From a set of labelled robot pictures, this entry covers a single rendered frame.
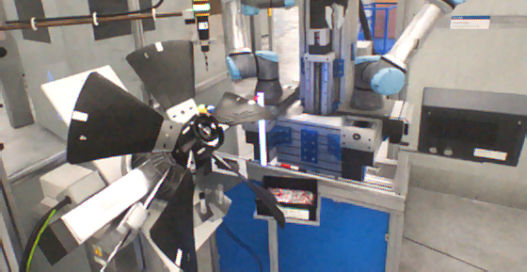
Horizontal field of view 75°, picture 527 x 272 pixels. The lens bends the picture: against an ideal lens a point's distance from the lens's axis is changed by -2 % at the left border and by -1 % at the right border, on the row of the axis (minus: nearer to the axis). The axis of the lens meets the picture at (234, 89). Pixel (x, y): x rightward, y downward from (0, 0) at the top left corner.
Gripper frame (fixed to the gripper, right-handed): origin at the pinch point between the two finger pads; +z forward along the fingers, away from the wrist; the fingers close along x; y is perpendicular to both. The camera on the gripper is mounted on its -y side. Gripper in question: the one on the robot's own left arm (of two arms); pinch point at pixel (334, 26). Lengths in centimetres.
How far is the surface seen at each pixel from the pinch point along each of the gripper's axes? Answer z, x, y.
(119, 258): 67, 51, -75
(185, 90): 12, 32, -54
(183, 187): 28, 16, -77
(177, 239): 36, 12, -86
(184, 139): 22, 24, -66
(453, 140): 32, -42, -19
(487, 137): 29, -49, -20
